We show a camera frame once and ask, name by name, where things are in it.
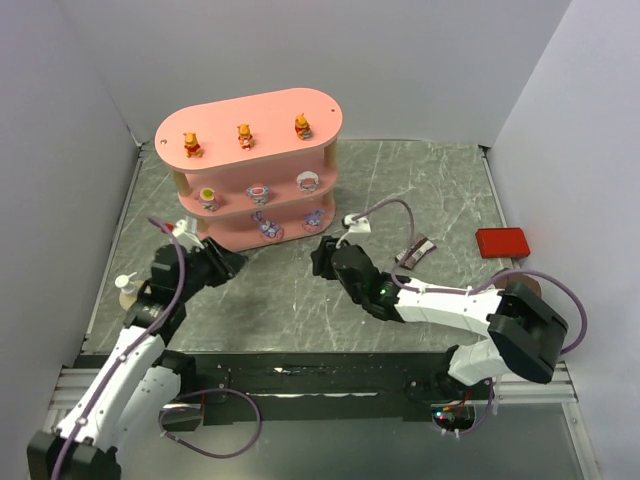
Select red box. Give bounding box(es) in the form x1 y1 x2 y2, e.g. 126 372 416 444
475 227 531 259

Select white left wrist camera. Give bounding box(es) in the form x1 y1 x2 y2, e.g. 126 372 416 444
166 217 204 251

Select pink cloud toy blue bows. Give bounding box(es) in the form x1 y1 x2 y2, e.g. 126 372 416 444
246 183 270 206

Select beige round disc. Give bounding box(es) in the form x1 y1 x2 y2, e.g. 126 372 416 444
114 272 145 311

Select black base frame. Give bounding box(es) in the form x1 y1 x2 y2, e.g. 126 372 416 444
134 349 501 426

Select pink white frilly toy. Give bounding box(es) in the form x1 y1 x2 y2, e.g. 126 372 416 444
296 171 320 194

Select pink cup toy yellow top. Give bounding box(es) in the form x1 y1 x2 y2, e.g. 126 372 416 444
196 187 220 212

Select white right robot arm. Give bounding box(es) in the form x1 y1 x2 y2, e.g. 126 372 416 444
311 236 568 386

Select purple loose cable loop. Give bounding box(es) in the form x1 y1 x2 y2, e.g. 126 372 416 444
158 388 263 459

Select pink three-tier wooden shelf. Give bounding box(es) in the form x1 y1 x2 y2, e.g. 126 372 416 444
155 88 343 252

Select orange bear toy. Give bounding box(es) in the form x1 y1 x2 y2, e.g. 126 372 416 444
237 124 254 150
183 132 203 158
294 114 312 140

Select purple bunny toy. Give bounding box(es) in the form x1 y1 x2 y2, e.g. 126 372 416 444
302 209 325 233

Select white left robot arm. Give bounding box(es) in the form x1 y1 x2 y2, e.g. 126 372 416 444
27 238 247 479

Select green brown tape roll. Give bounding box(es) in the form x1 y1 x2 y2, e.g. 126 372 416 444
492 268 542 297

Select brown chocolate bar wrapper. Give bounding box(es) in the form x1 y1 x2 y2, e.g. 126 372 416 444
394 235 437 270

